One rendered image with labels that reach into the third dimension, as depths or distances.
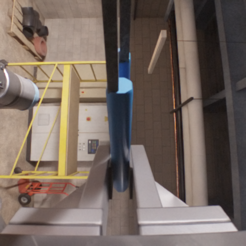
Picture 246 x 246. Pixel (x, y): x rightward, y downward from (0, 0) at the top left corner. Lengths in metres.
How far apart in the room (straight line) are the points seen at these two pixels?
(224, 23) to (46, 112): 3.86
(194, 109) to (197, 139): 0.51
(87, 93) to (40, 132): 1.35
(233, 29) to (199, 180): 2.63
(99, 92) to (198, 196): 2.85
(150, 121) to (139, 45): 2.03
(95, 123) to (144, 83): 1.62
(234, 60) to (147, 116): 2.14
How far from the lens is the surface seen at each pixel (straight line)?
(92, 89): 4.15
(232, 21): 3.91
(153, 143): 4.34
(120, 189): 0.16
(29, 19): 4.23
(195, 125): 3.18
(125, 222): 4.61
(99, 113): 3.90
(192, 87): 3.31
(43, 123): 4.18
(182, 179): 3.87
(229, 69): 3.33
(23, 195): 4.15
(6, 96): 0.46
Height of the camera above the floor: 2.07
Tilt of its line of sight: 1 degrees up
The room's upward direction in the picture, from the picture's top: 90 degrees clockwise
